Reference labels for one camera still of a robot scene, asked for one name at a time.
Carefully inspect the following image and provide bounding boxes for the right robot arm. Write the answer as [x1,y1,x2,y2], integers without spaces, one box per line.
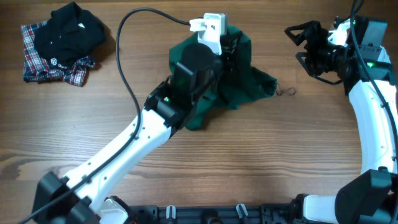
[285,16,397,223]

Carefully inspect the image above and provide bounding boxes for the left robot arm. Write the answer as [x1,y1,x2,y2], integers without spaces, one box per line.
[30,30,243,223]

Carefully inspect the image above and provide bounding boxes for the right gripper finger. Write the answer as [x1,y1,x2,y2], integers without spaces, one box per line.
[295,52,323,78]
[284,21,320,46]

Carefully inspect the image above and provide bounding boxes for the right black camera cable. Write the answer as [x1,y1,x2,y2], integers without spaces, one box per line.
[348,0,398,156]

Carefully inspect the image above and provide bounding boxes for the black polo shirt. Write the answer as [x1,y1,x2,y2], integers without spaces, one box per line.
[34,2,106,69]

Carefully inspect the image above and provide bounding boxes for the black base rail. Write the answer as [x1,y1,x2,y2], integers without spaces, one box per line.
[130,203,298,224]

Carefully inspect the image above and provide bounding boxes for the dark green shorts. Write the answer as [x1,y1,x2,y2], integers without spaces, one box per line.
[168,24,298,131]

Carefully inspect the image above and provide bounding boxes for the red plaid shirt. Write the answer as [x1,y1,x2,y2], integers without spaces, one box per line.
[21,21,96,87]

